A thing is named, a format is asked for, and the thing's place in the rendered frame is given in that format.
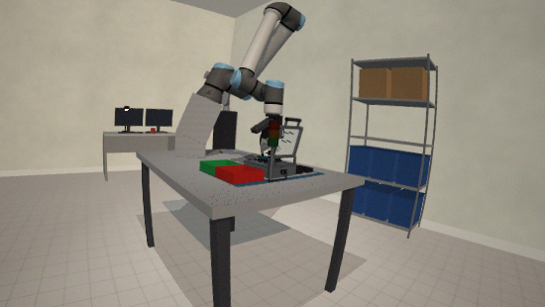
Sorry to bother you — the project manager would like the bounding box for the green bin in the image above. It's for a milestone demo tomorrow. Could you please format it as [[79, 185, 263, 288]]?
[[200, 159, 241, 176]]

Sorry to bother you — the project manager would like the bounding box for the red bin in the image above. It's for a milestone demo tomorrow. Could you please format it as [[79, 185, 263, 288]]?
[[215, 164, 265, 184]]

